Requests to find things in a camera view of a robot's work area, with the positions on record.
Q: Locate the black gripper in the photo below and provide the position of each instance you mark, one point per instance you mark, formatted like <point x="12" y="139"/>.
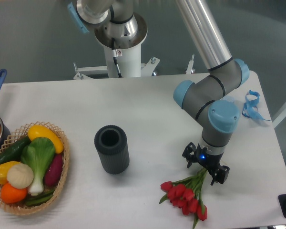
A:
<point x="209" y="157"/>

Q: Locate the red tulip bouquet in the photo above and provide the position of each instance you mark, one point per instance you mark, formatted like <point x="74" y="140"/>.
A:
<point x="186" y="194"/>

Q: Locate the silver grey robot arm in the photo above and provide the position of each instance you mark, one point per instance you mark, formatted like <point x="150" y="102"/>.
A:
<point x="121" y="32"/>

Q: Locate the small pale blue cap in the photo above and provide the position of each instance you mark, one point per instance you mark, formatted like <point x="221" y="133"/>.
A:
<point x="229" y="99"/>

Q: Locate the tangled blue ribbon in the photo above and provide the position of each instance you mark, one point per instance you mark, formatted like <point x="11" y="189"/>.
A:
<point x="250" y="110"/>

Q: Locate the dark grey ribbed vase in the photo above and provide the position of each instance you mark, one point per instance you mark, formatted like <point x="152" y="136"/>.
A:
<point x="111" y="144"/>

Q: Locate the purple sweet potato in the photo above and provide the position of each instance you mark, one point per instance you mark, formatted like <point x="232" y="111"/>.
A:
<point x="54" y="171"/>

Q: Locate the green bok choy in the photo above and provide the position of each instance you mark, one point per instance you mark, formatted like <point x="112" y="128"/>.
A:
<point x="38" y="155"/>

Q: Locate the green bean pods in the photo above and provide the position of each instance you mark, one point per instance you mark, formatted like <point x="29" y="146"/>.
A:
<point x="39" y="199"/>

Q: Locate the woven wicker basket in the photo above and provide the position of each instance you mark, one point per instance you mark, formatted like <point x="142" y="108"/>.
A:
<point x="19" y="208"/>

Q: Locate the cream white onion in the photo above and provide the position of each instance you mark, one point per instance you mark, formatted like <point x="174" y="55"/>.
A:
<point x="20" y="176"/>

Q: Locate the dark green cucumber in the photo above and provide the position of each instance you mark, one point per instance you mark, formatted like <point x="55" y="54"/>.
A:
<point x="14" y="151"/>

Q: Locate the orange fruit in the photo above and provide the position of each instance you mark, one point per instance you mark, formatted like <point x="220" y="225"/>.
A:
<point x="11" y="195"/>

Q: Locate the yellow bell pepper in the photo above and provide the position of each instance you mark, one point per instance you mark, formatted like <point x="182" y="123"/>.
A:
<point x="0" y="171"/>

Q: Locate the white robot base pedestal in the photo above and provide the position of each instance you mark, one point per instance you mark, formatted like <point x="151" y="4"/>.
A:
<point x="120" y="63"/>

